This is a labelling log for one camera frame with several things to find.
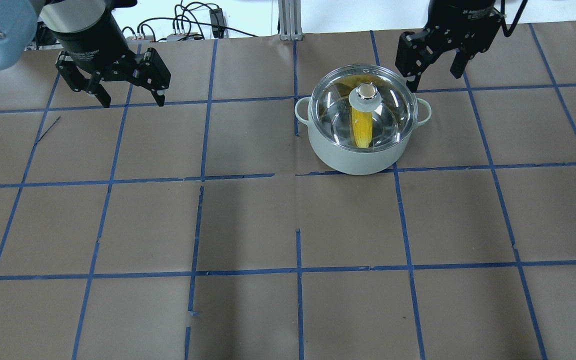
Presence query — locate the pale green cooking pot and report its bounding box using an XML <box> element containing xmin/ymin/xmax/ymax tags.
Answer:
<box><xmin>294</xmin><ymin>63</ymin><xmax>432</xmax><ymax>176</ymax></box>

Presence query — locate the aluminium frame post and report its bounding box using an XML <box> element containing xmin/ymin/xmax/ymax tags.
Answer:
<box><xmin>277</xmin><ymin>0</ymin><xmax>304</xmax><ymax>41</ymax></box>

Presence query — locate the black cable bundle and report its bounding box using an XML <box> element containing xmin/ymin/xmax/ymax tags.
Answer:
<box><xmin>120</xmin><ymin>0</ymin><xmax>259</xmax><ymax>44</ymax></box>

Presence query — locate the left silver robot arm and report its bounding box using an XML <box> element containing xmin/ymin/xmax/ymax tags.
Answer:
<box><xmin>0</xmin><ymin>0</ymin><xmax>171</xmax><ymax>108</ymax></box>

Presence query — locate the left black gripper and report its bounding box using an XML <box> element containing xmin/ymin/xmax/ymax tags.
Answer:
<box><xmin>45</xmin><ymin>10</ymin><xmax>171</xmax><ymax>109</ymax></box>

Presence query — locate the black power adapter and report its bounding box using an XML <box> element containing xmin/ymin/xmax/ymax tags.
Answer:
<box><xmin>209</xmin><ymin>7</ymin><xmax>227</xmax><ymax>39</ymax></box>

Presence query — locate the glass pot lid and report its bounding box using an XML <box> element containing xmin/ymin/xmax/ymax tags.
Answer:
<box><xmin>307</xmin><ymin>64</ymin><xmax>432</xmax><ymax>153</ymax></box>

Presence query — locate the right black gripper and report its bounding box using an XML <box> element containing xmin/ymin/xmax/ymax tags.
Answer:
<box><xmin>395</xmin><ymin>0</ymin><xmax>505</xmax><ymax>92</ymax></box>

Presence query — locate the yellow corn cob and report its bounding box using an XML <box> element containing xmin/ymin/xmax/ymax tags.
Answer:
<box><xmin>350</xmin><ymin>107</ymin><xmax>373</xmax><ymax>149</ymax></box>

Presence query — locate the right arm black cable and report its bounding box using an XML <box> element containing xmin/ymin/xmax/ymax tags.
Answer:
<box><xmin>498</xmin><ymin>0</ymin><xmax>529</xmax><ymax>38</ymax></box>

